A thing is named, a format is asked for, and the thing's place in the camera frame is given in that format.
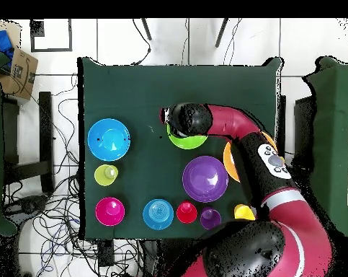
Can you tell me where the tangle of floor cables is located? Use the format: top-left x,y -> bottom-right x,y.
1,73 -> 146,277

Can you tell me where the small blue bowl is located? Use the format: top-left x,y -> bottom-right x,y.
142,198 -> 175,231

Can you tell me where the pale yellow translucent cup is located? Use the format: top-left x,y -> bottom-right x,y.
94,164 -> 119,187

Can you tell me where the black power strip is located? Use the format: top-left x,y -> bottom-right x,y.
97,239 -> 115,268

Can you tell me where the black tripod leg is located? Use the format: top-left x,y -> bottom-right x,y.
214,18 -> 229,48
140,18 -> 153,41

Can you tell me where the large orange bowl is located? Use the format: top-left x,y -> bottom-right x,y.
223,130 -> 278,183

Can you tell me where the green bowl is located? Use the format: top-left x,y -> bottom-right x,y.
166,123 -> 209,150

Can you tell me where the purple bowl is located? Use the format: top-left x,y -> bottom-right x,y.
182,155 -> 230,203

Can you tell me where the small red bowl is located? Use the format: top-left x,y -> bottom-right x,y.
94,196 -> 126,227

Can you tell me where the black square floor frame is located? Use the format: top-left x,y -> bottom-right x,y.
29,18 -> 73,53

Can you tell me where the dark green tablecloth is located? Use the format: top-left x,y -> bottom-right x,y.
76,56 -> 285,241

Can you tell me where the blue bag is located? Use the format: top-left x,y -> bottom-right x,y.
0,30 -> 15,69

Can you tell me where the flat cardboard sheet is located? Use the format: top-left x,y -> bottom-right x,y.
0,19 -> 22,48

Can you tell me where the orange yellow cup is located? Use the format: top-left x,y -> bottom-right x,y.
233,203 -> 256,221

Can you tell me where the cardboard box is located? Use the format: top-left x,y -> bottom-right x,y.
0,46 -> 40,101

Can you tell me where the black cable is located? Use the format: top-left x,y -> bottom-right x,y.
131,18 -> 152,66

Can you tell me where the black metal stand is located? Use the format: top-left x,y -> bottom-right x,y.
1,91 -> 55,195

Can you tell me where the red cup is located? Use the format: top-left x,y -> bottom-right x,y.
176,200 -> 198,225

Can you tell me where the purple cup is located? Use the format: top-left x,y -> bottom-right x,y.
199,206 -> 223,231

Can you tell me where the black floor device with knob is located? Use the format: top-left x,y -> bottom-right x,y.
4,195 -> 49,220

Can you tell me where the large blue bowl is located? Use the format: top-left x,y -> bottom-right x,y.
86,118 -> 132,162

